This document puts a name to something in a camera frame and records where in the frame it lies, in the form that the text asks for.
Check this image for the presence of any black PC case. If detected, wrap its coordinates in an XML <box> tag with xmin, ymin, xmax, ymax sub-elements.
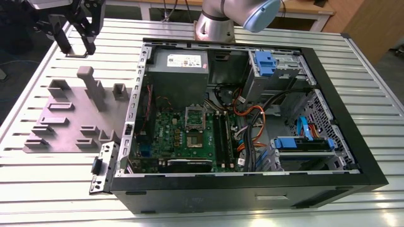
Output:
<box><xmin>106</xmin><ymin>37</ymin><xmax>389</xmax><ymax>215</ymax></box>

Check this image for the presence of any grey parts rack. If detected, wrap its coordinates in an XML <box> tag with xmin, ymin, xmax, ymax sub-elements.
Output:
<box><xmin>22</xmin><ymin>65</ymin><xmax>133</xmax><ymax>154</ymax></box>

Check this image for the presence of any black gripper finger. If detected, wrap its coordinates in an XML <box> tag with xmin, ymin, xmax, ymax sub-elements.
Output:
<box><xmin>34</xmin><ymin>14</ymin><xmax>72</xmax><ymax>56</ymax></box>
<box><xmin>68</xmin><ymin>0</ymin><xmax>106</xmax><ymax>55</ymax></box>

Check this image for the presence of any black cable bundle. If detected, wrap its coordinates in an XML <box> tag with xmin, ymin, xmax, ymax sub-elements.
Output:
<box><xmin>244</xmin><ymin>87</ymin><xmax>312</xmax><ymax>172</ymax></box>

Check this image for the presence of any black RAM slot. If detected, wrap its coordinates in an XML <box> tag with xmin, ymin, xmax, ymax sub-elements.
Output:
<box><xmin>213</xmin><ymin>111</ymin><xmax>226</xmax><ymax>169</ymax></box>
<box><xmin>221</xmin><ymin>110</ymin><xmax>236</xmax><ymax>168</ymax></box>

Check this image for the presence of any blue data wire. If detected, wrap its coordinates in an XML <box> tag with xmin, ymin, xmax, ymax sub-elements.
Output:
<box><xmin>296</xmin><ymin>117</ymin><xmax>320</xmax><ymax>141</ymax></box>

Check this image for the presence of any green motherboard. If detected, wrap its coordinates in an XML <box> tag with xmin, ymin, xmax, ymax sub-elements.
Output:
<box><xmin>128</xmin><ymin>104</ymin><xmax>244</xmax><ymax>173</ymax></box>

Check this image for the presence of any metal slot bracket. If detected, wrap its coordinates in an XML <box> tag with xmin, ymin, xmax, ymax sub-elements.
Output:
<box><xmin>89</xmin><ymin>141</ymin><xmax>114</xmax><ymax>195</ymax></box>

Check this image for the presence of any black graphics card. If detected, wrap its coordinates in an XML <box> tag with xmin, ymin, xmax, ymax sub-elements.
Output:
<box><xmin>157</xmin><ymin>157</ymin><xmax>213</xmax><ymax>174</ymax></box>

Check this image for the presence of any silver disk bay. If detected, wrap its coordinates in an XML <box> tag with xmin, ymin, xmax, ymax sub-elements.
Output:
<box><xmin>268</xmin><ymin>136</ymin><xmax>360</xmax><ymax>172</ymax></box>

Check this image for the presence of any blue drive latch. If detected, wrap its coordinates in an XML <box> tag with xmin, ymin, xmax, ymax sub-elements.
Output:
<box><xmin>254</xmin><ymin>51</ymin><xmax>277</xmax><ymax>77</ymax></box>

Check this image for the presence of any wooden desk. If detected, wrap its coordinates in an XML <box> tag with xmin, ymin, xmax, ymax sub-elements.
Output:
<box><xmin>273</xmin><ymin>0</ymin><xmax>336</xmax><ymax>33</ymax></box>

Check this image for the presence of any dark dangling cable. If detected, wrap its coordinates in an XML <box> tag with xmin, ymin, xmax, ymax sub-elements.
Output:
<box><xmin>162</xmin><ymin>0</ymin><xmax>190</xmax><ymax>22</ymax></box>

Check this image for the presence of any silver drive cage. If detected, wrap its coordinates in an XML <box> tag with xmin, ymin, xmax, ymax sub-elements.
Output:
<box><xmin>242</xmin><ymin>48</ymin><xmax>316</xmax><ymax>105</ymax></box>

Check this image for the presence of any hard disk in blue carrier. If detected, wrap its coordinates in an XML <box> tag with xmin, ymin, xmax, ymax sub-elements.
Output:
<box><xmin>273</xmin><ymin>137</ymin><xmax>336</xmax><ymax>152</ymax></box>

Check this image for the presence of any wooden cabinet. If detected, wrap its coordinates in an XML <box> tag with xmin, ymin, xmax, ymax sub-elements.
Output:
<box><xmin>321</xmin><ymin>0</ymin><xmax>404</xmax><ymax>64</ymax></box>

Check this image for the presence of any grey power supply unit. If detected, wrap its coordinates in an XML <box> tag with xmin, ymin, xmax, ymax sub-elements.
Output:
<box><xmin>146</xmin><ymin>49</ymin><xmax>210</xmax><ymax>106</ymax></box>

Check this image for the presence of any metal socket cover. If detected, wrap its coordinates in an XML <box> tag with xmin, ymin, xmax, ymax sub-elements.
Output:
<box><xmin>185</xmin><ymin>105</ymin><xmax>208</xmax><ymax>117</ymax></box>

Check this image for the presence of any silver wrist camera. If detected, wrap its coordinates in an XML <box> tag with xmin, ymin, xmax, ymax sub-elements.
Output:
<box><xmin>26</xmin><ymin>0</ymin><xmax>76</xmax><ymax>10</ymax></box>

